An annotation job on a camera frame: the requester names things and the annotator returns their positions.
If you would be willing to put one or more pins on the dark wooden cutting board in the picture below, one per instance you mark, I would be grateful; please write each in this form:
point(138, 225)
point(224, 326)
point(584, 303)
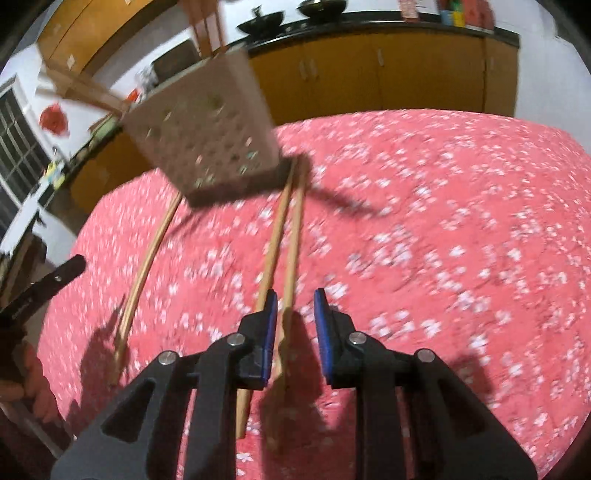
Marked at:
point(178, 60)

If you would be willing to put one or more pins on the pink plastic jug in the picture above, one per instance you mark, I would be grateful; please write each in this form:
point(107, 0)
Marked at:
point(408, 7)

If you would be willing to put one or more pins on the person's left hand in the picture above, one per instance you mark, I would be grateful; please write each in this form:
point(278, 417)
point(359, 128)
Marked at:
point(39, 383)

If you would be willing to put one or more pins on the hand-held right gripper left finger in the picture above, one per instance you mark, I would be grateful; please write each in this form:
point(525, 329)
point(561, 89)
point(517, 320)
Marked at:
point(271, 332)

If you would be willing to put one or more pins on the red plastic bag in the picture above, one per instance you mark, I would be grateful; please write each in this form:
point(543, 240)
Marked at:
point(54, 119)
point(134, 94)

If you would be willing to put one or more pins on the colourful box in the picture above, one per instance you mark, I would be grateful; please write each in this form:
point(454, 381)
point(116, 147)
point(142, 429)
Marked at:
point(452, 17)

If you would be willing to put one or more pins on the red floral tablecloth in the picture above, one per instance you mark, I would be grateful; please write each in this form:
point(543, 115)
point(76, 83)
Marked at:
point(438, 230)

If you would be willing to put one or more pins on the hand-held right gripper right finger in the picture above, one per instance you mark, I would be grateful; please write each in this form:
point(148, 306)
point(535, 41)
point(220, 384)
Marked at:
point(323, 332)

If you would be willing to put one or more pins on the wooden wall cabinets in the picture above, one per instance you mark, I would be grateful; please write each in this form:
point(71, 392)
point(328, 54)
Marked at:
point(92, 32)

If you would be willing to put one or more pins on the barred window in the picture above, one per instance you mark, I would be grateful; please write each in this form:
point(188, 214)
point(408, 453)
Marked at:
point(18, 152)

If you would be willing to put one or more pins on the yellow detergent bottle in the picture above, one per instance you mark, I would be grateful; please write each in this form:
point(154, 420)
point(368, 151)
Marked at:
point(54, 177)

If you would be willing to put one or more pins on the black kitchen countertop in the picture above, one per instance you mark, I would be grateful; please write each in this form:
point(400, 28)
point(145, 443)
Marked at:
point(415, 26)

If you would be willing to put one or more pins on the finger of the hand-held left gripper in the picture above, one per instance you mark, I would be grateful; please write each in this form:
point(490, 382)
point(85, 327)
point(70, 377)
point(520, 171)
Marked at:
point(57, 279)

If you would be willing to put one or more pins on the beige perforated utensil holder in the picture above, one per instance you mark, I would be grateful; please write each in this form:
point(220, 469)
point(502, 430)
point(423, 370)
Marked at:
point(203, 129)

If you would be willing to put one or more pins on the black wok with lid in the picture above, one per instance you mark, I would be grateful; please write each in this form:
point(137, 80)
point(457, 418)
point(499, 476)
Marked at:
point(321, 7)

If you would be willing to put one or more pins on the wooden base cabinets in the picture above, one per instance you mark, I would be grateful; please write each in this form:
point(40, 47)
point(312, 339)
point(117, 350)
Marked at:
point(392, 74)

